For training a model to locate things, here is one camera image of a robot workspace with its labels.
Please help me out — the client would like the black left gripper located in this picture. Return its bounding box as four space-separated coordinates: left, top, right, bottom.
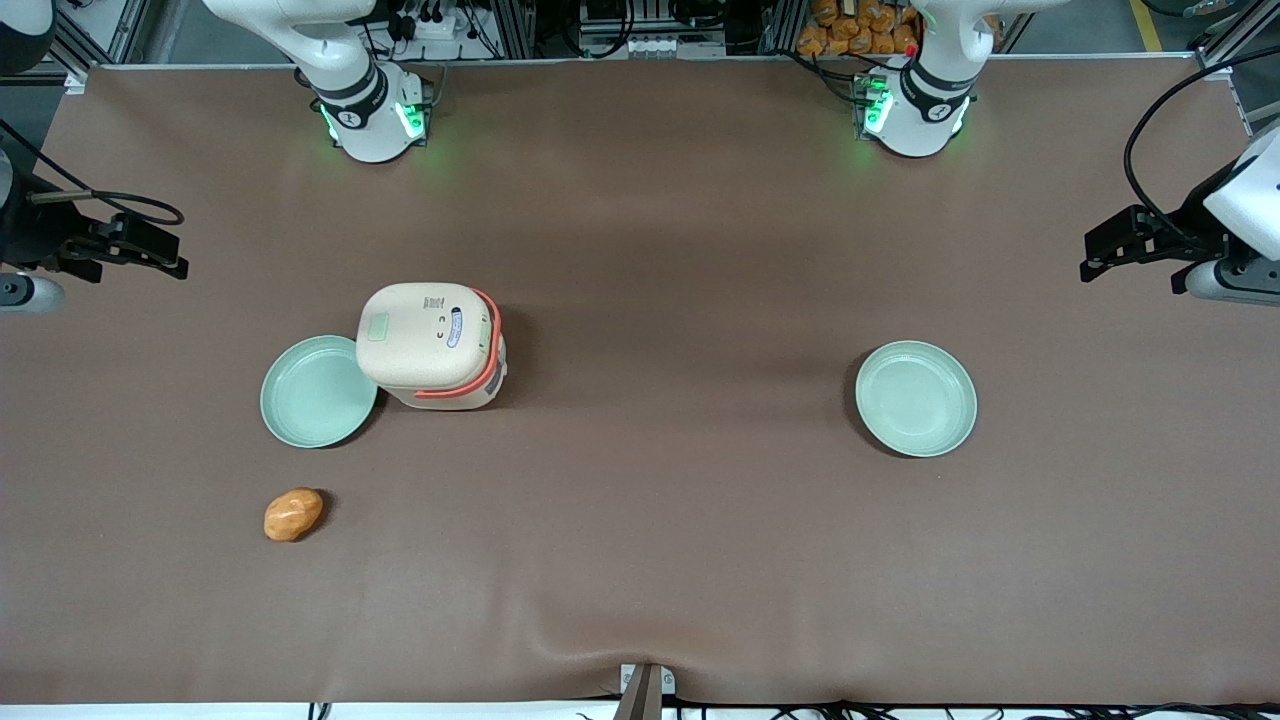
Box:
1079 165 1241 284

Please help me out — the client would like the long white power strip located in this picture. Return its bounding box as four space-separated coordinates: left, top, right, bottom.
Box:
580 32 726 61

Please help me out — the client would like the orange bread roll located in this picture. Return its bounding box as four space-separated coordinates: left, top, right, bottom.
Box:
263 487 325 543

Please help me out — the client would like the bag of orange bread rolls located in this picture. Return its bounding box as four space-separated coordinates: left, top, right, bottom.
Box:
796 0 923 57

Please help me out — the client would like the brown table mat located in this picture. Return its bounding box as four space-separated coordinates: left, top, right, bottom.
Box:
0 55 1280 706

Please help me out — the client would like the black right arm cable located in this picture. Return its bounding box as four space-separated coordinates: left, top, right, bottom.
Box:
0 120 186 227

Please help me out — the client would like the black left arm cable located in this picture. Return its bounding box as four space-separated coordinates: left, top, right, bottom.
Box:
1123 45 1280 253

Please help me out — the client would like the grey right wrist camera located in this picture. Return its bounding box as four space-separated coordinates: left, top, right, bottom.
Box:
0 274 67 314

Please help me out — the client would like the metal table clamp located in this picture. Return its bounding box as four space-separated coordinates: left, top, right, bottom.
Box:
612 663 678 720

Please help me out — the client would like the white power strip with plugs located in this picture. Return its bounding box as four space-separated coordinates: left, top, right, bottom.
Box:
385 0 481 43

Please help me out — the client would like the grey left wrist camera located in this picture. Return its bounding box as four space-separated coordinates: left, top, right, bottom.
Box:
1172 255 1280 307

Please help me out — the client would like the mint green round plate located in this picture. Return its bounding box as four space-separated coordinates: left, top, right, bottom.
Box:
260 335 380 449
854 341 979 459

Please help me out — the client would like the aluminium frame rail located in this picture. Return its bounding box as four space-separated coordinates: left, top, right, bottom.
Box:
50 0 151 73

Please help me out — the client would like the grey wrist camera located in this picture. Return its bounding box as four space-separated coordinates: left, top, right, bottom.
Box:
1172 255 1280 307
0 274 67 314

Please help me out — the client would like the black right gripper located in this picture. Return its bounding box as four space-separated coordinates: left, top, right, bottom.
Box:
0 198 190 286

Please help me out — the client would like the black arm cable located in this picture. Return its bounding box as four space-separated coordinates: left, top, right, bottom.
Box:
0 120 186 227
1123 45 1280 253

